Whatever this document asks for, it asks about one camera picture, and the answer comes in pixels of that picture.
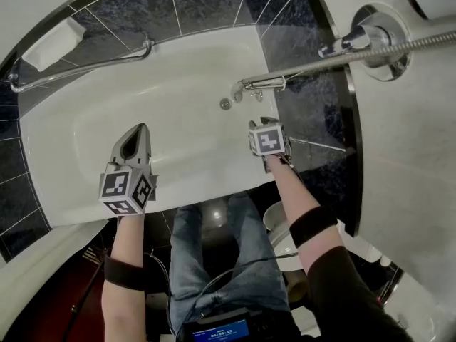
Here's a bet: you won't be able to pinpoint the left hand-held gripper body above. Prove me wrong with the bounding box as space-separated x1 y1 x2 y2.
98 159 160 216

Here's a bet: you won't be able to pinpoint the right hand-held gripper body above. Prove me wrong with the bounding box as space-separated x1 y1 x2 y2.
248 116 294 173

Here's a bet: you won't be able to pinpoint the person's right forearm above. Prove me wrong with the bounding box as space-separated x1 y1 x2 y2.
265 154 345 276

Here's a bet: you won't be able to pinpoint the person's left forearm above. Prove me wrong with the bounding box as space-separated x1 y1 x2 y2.
101 214 149 342

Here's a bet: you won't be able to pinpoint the chrome tub spout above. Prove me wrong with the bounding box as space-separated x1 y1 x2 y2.
229 75 288 103

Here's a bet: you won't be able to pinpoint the white bathtub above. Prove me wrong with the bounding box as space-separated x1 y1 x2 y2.
17 23 286 227

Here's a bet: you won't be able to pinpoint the chrome grab bar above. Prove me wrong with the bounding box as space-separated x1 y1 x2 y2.
7 37 156 94

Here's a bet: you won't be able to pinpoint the person's blue jeans legs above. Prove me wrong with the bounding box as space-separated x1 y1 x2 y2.
167 192 291 334

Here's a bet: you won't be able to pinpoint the white soap dish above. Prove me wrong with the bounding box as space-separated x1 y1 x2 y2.
21 16 86 73

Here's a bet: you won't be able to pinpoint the chrome mixer valve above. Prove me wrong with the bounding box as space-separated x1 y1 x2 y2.
318 2 410 82

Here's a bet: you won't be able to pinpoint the person's black top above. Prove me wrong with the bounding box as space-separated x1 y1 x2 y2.
306 246 414 342

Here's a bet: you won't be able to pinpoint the metal shower hose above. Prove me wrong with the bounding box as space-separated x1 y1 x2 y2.
277 29 456 81

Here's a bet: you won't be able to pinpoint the black recorder with blue screen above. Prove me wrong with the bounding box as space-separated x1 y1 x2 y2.
181 308 296 342

